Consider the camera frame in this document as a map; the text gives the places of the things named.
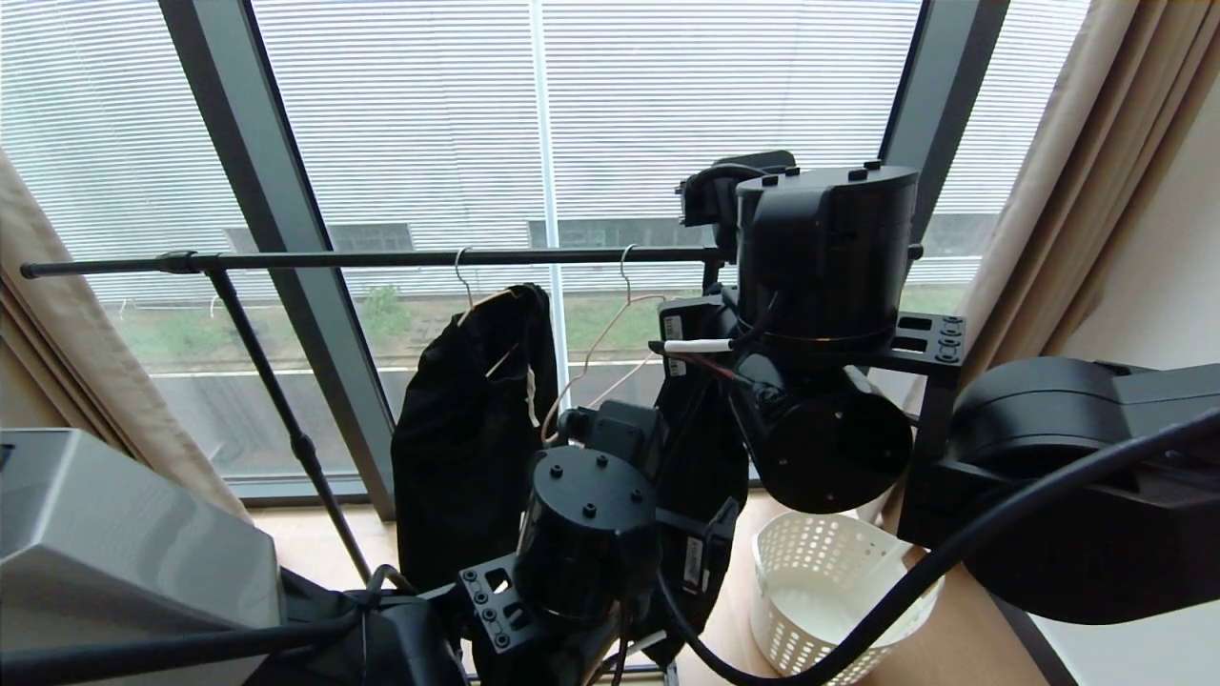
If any black clothes rack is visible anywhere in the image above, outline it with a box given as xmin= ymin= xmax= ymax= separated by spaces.
xmin=21 ymin=243 xmax=924 ymax=584

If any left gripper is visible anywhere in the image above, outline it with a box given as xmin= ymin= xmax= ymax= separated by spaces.
xmin=610 ymin=495 xmax=740 ymax=668

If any beige curtain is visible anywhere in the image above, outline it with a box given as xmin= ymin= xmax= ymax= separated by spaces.
xmin=0 ymin=152 xmax=254 ymax=525
xmin=853 ymin=0 xmax=1220 ymax=530

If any pink clothes hanger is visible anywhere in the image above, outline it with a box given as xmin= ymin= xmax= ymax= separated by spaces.
xmin=454 ymin=248 xmax=527 ymax=379
xmin=540 ymin=245 xmax=668 ymax=447

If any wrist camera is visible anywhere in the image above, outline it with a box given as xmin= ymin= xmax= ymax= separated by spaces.
xmin=677 ymin=151 xmax=797 ymax=263
xmin=558 ymin=400 xmax=668 ymax=477

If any window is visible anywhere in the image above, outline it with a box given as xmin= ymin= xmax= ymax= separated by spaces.
xmin=0 ymin=0 xmax=1092 ymax=520

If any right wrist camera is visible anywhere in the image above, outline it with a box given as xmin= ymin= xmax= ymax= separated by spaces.
xmin=677 ymin=151 xmax=797 ymax=263

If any heap of clothes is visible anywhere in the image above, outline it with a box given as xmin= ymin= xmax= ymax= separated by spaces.
xmin=653 ymin=357 xmax=754 ymax=668

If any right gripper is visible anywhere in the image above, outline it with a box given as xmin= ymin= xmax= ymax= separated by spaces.
xmin=653 ymin=293 xmax=916 ymax=515

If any white laundry basket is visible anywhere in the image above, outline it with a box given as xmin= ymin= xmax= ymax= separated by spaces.
xmin=749 ymin=512 xmax=945 ymax=677

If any black garment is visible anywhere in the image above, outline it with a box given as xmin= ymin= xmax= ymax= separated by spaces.
xmin=391 ymin=283 xmax=560 ymax=594

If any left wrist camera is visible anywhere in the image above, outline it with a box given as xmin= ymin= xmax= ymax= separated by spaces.
xmin=558 ymin=400 xmax=668 ymax=477

